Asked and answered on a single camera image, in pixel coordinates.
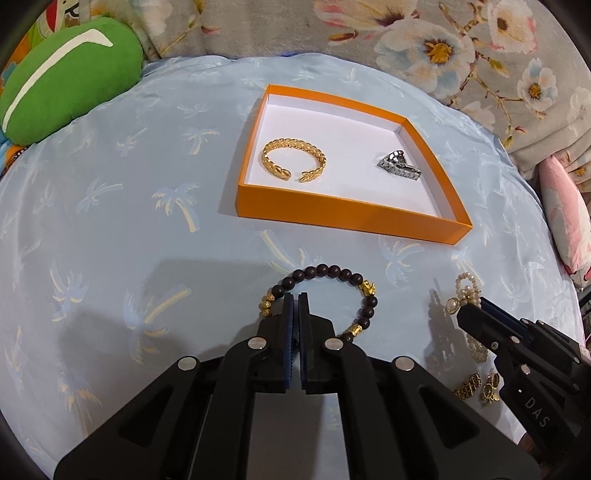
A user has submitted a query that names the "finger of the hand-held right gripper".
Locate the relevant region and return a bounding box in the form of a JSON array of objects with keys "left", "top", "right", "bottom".
[
  {"left": 456, "top": 304, "right": 533, "bottom": 371},
  {"left": 479, "top": 298, "right": 537, "bottom": 339}
]

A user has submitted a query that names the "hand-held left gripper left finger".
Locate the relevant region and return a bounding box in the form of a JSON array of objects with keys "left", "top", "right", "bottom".
[{"left": 53, "top": 292, "right": 297, "bottom": 480}]

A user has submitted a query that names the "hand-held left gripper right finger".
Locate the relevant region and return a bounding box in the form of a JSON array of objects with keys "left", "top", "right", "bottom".
[{"left": 298, "top": 292, "right": 542, "bottom": 480}]

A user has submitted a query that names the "pearl bracelet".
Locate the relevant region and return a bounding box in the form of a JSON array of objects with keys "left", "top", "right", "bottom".
[{"left": 444, "top": 272, "right": 491, "bottom": 364}]

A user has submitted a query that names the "chunky gold ring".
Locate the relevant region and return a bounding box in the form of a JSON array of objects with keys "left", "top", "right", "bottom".
[
  {"left": 480, "top": 371, "right": 502, "bottom": 405},
  {"left": 454, "top": 373, "right": 482, "bottom": 400}
]

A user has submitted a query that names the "dark beaded bracelet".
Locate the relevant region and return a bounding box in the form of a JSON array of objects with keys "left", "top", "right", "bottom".
[{"left": 261, "top": 264, "right": 379, "bottom": 345}]

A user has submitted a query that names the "orange cardboard box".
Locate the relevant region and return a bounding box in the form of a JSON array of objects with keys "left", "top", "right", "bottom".
[{"left": 237, "top": 84, "right": 473, "bottom": 246}]

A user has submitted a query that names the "pink pillow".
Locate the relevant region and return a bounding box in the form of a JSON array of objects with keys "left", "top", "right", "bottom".
[{"left": 538, "top": 154, "right": 591, "bottom": 291}]

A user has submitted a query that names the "grey floral blanket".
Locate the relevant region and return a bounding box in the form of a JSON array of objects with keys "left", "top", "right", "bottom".
[{"left": 88, "top": 0, "right": 591, "bottom": 182}]

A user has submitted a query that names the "green plush pillow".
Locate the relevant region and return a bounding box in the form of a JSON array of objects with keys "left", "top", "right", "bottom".
[{"left": 0, "top": 16, "right": 144, "bottom": 145}]

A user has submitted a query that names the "cartoon monkey colourful pillow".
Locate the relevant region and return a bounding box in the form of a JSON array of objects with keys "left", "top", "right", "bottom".
[{"left": 0, "top": 0, "right": 95, "bottom": 178}]

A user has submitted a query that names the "silver chain bracelet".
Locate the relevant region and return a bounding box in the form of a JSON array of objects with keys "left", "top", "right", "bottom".
[{"left": 378, "top": 150, "right": 423, "bottom": 182}]

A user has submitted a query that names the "gold leaf cuff bracelet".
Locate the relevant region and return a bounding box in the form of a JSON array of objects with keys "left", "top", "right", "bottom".
[{"left": 262, "top": 137, "right": 328, "bottom": 182}]

